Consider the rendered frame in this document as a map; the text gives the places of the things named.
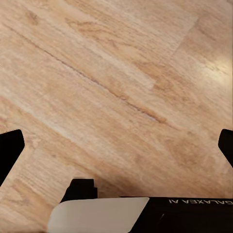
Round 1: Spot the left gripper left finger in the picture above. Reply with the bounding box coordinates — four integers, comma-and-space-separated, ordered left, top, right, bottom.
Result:
0, 129, 25, 186

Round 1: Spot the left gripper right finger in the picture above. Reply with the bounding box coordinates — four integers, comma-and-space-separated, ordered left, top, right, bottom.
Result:
218, 129, 233, 167

